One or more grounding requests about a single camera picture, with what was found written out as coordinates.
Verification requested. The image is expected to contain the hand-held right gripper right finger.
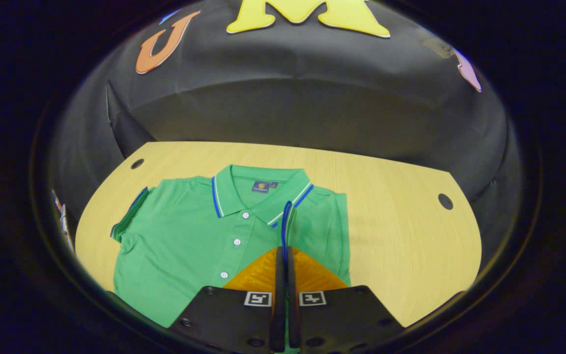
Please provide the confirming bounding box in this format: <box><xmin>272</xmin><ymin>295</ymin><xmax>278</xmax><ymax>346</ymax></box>
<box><xmin>286</xmin><ymin>246</ymin><xmax>405</xmax><ymax>354</ymax></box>

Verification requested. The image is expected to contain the green T-shirt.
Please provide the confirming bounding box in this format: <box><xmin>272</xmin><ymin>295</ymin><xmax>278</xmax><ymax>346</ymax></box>
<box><xmin>110</xmin><ymin>164</ymin><xmax>352</xmax><ymax>329</ymax></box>

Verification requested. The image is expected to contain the black backdrop cloth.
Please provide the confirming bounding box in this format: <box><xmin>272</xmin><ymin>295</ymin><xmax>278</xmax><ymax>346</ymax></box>
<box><xmin>47</xmin><ymin>0</ymin><xmax>524</xmax><ymax>276</ymax></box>

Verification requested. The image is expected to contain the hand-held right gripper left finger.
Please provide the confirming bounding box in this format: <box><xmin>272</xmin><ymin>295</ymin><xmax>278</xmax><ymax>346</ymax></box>
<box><xmin>170</xmin><ymin>247</ymin><xmax>286</xmax><ymax>354</ymax></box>

